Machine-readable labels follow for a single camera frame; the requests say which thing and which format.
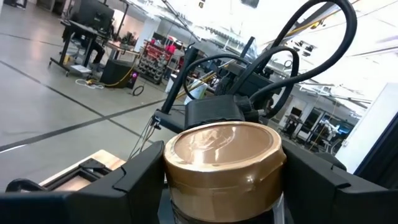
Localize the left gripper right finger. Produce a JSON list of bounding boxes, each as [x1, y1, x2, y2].
[[280, 139, 398, 224]]

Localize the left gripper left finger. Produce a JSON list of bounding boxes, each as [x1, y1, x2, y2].
[[0, 141, 166, 224]]

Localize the shelf with red bins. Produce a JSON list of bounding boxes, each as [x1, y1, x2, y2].
[[136, 39, 177, 86]]

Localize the white pillar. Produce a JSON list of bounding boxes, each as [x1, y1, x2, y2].
[[333, 82, 398, 175]]

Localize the white background column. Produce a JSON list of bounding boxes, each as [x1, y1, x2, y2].
[[133, 16, 163, 53]]

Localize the black computer box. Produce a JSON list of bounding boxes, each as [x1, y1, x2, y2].
[[99, 58, 140, 90]]

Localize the black background desk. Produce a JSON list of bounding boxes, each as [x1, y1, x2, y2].
[[47, 17, 141, 78]]

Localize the black background monitor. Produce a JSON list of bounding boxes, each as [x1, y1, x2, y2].
[[70, 0, 116, 32]]

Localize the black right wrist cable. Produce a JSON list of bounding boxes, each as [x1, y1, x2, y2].
[[257, 45, 302, 119]]

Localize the black robot arm with cables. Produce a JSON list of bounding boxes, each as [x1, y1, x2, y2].
[[248, 0, 359, 109]]

